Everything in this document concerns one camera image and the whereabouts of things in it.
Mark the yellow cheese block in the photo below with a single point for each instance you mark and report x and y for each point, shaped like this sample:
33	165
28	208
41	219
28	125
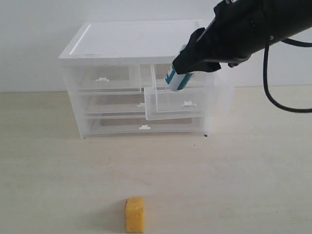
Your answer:
134	215

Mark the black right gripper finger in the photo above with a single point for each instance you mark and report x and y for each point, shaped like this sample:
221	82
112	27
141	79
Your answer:
208	65
187	61

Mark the clear wide drawer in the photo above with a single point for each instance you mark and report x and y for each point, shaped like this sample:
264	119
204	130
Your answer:
110	104
107	126

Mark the clear bottom wide drawer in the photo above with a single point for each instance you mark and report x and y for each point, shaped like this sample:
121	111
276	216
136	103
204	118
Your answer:
107	126

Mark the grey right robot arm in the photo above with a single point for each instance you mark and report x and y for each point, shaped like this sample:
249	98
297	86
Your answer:
283	18

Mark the clear middle wide drawer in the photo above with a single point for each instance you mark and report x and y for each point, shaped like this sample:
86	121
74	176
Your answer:
110	104

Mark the white plastic drawer cabinet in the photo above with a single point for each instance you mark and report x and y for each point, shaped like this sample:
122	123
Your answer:
142	43

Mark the white teal labelled bottle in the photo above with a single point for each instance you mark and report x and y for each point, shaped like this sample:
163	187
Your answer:
175	81

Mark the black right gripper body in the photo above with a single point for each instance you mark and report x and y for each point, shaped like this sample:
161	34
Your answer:
236	32

